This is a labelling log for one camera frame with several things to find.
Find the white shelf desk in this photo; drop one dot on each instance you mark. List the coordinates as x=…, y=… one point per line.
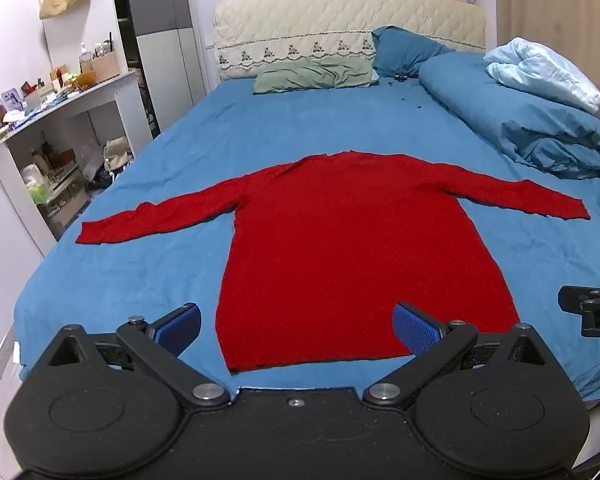
x=105, y=105

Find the beige curtain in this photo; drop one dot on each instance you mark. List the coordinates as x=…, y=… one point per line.
x=555, y=0

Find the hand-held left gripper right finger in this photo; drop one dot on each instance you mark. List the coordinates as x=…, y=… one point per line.
x=416, y=331

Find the green tissue pack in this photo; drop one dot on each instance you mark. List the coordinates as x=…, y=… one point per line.
x=39, y=193

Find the cream quilted headboard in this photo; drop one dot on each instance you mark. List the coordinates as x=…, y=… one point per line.
x=330, y=25

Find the blue duvet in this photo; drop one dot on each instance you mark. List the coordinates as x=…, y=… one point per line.
x=520, y=115

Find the grey and white wardrobe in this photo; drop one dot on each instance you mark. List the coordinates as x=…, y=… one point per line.
x=165, y=35

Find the woven basket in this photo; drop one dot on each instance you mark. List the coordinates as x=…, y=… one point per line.
x=105, y=65

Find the orange plush toy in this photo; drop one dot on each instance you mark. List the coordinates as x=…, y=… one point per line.
x=87, y=79

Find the bed with blue sheet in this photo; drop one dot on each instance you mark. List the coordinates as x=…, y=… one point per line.
x=280, y=125

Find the green pillow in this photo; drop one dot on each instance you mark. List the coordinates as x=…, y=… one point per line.
x=312, y=75

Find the red long-sleeved sweater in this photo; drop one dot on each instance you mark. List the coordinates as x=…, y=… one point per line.
x=350, y=260

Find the light blue blanket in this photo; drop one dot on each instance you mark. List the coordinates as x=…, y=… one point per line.
x=545, y=72

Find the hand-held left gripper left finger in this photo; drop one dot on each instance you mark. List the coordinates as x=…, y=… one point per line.
x=179, y=324

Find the cream bag on floor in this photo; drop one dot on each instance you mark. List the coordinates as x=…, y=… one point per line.
x=116, y=152

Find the blue pillow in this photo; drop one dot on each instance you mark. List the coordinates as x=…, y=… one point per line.
x=405, y=52

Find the white pump bottle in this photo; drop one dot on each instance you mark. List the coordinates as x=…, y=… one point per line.
x=85, y=55

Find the photo card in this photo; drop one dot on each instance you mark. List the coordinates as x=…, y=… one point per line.
x=11, y=98

